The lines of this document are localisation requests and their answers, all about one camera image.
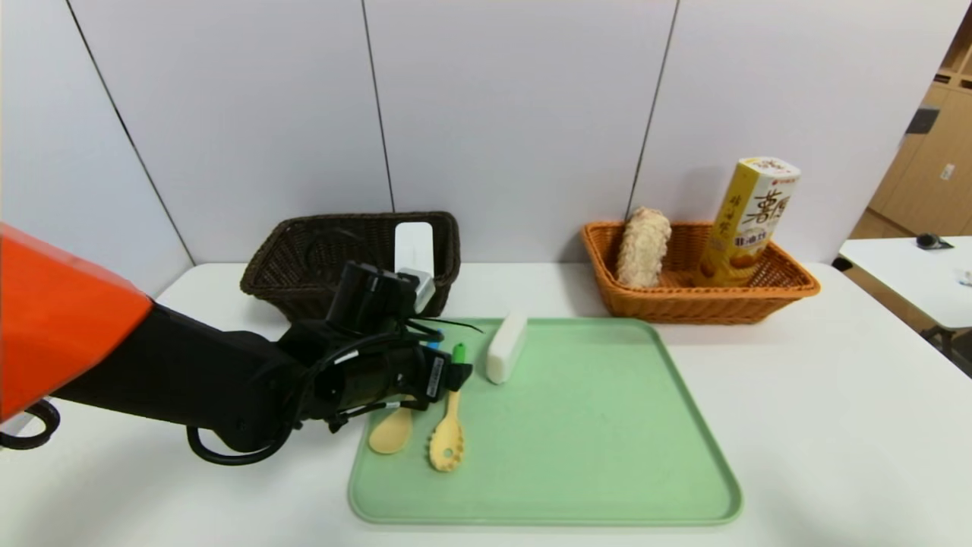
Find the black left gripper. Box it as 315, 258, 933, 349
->
387, 344, 474, 403

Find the white whiteboard eraser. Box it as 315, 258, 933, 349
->
394, 222, 435, 278

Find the striped brown bread loaf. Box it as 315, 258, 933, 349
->
615, 207, 673, 289

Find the yellow hexagonal snack box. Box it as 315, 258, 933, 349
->
699, 157, 802, 288

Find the dark brown wicker basket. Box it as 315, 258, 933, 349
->
240, 211, 462, 323

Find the orange wicker basket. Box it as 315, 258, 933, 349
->
582, 221, 822, 325

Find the small white rectangular block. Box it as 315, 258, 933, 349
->
486, 312, 529, 385

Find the light green plastic tray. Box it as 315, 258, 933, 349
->
349, 317, 743, 526

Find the white side table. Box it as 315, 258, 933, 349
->
839, 236, 972, 378

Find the light wooden cabinet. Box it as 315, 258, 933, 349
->
849, 8, 972, 238

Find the green-handled yellow slotted spoon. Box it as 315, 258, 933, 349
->
429, 343, 468, 473

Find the blue-handled yellow spoon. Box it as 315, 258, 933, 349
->
369, 338, 445, 455

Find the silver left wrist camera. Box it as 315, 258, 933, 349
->
392, 266, 437, 314

